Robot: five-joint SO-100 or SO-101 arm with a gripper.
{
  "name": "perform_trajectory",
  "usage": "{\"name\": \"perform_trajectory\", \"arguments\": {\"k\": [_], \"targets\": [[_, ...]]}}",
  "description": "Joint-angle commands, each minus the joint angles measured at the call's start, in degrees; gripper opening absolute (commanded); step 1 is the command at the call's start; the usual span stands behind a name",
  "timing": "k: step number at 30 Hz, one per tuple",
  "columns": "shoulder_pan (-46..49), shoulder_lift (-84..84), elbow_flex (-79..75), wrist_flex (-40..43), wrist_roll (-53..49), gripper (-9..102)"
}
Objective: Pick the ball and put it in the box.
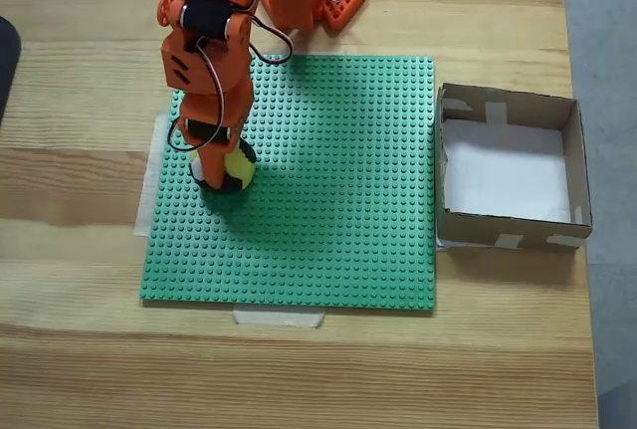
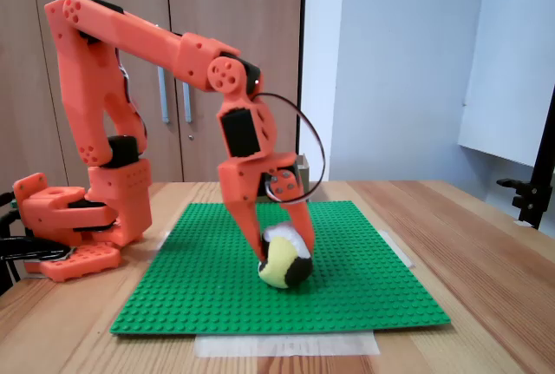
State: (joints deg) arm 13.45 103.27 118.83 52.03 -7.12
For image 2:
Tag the yellow white black ball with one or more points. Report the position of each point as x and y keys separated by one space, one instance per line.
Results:
x=282 y=270

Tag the cardboard box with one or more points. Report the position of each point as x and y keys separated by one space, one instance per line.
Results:
x=305 y=179

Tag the masking tape strip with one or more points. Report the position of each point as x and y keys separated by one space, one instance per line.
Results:
x=282 y=345
x=166 y=235
x=399 y=250

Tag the green studded baseplate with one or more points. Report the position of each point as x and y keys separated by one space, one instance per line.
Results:
x=347 y=296

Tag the brown wooden cabinet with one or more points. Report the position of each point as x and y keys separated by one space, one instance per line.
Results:
x=238 y=1

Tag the black camera stand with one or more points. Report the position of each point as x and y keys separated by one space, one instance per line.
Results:
x=531 y=200

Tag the white wall panel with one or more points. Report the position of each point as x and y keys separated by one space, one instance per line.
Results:
x=511 y=66

